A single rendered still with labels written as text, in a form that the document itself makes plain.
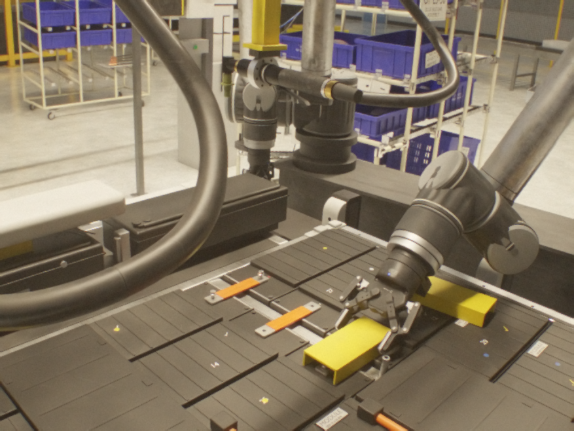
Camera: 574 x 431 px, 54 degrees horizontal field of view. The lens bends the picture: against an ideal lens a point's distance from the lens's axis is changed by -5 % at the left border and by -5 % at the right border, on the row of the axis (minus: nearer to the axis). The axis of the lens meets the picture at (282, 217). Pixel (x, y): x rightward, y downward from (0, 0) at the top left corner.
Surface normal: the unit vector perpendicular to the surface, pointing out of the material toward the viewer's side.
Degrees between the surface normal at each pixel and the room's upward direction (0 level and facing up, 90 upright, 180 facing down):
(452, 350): 0
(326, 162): 23
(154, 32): 74
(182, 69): 69
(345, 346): 0
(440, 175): 49
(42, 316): 81
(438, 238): 59
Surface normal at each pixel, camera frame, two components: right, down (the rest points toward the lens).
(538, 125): -0.39, 0.12
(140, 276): 0.65, 0.04
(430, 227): -0.07, -0.36
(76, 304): 0.47, 0.20
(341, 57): -0.68, 0.32
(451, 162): -0.66, -0.65
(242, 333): 0.05, -0.92
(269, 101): -0.04, 0.42
